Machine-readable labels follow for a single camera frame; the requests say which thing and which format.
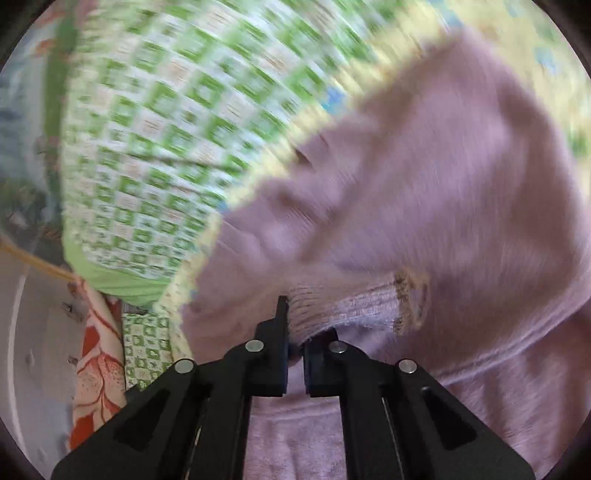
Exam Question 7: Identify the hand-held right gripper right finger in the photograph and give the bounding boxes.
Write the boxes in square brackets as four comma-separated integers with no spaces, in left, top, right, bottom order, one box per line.
[303,327,537,480]

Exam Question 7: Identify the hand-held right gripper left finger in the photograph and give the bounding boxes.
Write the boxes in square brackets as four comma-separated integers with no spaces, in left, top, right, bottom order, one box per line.
[51,295,291,480]

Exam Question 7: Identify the purple knit sweater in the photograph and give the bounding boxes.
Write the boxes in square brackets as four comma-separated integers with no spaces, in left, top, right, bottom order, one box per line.
[178,28,591,480]

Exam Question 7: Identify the green checkered pillow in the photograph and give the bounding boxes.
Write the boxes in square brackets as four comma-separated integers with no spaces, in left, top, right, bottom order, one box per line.
[121,311,191,393]

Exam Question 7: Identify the red floral blanket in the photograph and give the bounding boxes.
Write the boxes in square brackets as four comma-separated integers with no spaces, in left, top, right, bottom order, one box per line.
[68,277,129,454]

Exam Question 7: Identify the green checkered quilt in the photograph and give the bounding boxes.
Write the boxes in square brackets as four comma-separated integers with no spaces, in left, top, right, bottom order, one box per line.
[44,0,444,309]

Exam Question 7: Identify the yellow bear print bedsheet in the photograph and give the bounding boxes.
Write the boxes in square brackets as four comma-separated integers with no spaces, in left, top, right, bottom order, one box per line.
[157,0,591,370]

